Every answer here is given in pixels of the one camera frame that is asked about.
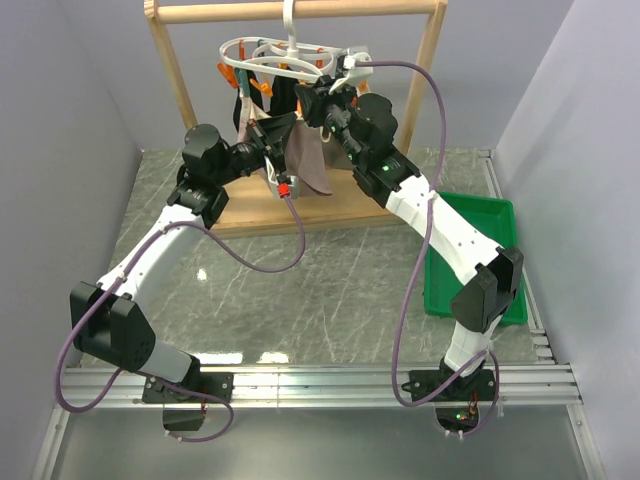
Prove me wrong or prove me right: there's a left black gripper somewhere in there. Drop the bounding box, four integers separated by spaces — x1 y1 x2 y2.
214 113 298 187

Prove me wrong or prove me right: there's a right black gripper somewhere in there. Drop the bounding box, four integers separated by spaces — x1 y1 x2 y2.
293 76 364 168

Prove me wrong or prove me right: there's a pink beige underwear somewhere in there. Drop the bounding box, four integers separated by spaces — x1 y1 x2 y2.
233 90 332 196

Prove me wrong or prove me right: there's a white plastic clip hanger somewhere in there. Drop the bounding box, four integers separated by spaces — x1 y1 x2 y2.
217 1 361 92

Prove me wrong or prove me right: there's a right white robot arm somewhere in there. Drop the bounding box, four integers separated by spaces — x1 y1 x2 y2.
294 77 524 400

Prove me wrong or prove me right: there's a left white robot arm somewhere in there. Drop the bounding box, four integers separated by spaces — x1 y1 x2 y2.
70 113 297 402

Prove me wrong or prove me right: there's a black underwear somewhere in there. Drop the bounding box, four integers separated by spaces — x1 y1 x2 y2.
246 71 299 117

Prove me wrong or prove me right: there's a grey underwear white trim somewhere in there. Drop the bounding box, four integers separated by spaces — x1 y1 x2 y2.
321 103 364 170

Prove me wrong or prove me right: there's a green plastic bin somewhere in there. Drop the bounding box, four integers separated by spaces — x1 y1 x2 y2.
423 192 528 325

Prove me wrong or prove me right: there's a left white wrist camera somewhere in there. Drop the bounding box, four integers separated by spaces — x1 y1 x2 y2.
264 156 300 200

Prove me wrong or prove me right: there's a wooden hanging rack frame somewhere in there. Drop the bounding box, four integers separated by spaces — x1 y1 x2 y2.
144 1 448 237

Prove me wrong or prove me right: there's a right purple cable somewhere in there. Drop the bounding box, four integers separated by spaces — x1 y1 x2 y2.
362 60 501 437

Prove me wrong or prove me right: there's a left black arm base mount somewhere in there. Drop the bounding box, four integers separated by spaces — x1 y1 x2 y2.
142 372 234 404

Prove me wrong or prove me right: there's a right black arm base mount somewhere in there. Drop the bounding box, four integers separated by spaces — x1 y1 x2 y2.
401 369 499 402

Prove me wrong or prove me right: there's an aluminium rail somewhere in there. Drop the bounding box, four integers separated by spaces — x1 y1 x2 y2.
61 364 583 409

